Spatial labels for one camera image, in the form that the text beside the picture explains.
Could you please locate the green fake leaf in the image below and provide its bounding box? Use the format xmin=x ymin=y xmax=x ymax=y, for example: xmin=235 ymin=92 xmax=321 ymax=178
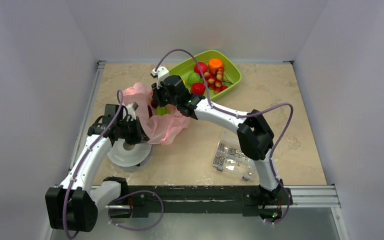
xmin=156 ymin=106 xmax=171 ymax=116

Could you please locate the red fake pomegranate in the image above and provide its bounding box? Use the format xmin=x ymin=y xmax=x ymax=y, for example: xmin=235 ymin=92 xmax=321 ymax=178
xmin=190 ymin=82 xmax=206 ymax=95

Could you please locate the pink plastic bag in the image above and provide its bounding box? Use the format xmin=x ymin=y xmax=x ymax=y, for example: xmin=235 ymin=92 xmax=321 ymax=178
xmin=122 ymin=82 xmax=190 ymax=146

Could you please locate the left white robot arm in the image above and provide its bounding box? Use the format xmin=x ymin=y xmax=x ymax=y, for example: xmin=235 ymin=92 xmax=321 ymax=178
xmin=45 ymin=102 xmax=149 ymax=232

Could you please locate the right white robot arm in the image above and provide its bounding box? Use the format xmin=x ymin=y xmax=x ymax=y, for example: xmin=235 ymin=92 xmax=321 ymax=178
xmin=151 ymin=73 xmax=281 ymax=204

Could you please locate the green fake custard apple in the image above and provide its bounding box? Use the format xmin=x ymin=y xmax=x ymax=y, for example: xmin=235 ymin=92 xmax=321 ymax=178
xmin=186 ymin=72 xmax=202 ymax=86

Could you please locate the red fake apple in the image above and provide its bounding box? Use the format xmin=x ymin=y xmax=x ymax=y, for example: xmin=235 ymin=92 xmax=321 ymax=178
xmin=193 ymin=61 xmax=208 ymax=74

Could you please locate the fake lychee bunch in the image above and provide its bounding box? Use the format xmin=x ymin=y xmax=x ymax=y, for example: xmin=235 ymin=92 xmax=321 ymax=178
xmin=204 ymin=66 xmax=233 ymax=95

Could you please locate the orange fake tangerine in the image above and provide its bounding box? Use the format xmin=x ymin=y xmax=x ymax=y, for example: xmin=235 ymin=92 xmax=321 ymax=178
xmin=208 ymin=58 xmax=224 ymax=69

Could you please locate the white filament spool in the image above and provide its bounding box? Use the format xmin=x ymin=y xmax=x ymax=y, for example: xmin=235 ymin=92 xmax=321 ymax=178
xmin=107 ymin=139 xmax=154 ymax=172

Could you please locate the green plastic tray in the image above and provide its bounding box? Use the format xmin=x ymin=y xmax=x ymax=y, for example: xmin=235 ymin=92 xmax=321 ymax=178
xmin=169 ymin=49 xmax=242 ymax=101

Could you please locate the clear plastic screw box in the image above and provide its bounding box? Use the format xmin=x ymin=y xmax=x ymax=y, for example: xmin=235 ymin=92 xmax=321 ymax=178
xmin=212 ymin=130 xmax=258 ymax=182

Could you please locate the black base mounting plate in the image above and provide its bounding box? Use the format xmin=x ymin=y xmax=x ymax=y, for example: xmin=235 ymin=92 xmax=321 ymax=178
xmin=109 ymin=185 xmax=293 ymax=220

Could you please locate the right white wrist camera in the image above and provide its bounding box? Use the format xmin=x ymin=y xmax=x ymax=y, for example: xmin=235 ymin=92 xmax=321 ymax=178
xmin=150 ymin=66 xmax=170 ymax=89

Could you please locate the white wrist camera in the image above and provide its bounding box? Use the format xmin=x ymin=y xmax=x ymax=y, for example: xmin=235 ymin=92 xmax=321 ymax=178
xmin=126 ymin=102 xmax=139 ymax=121
xmin=150 ymin=66 xmax=170 ymax=89

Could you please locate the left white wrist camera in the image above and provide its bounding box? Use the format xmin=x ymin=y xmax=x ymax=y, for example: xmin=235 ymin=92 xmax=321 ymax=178
xmin=126 ymin=102 xmax=139 ymax=121

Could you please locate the aluminium frame rail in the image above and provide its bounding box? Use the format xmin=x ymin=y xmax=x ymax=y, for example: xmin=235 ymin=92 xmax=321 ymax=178
xmin=92 ymin=186 xmax=339 ymax=208

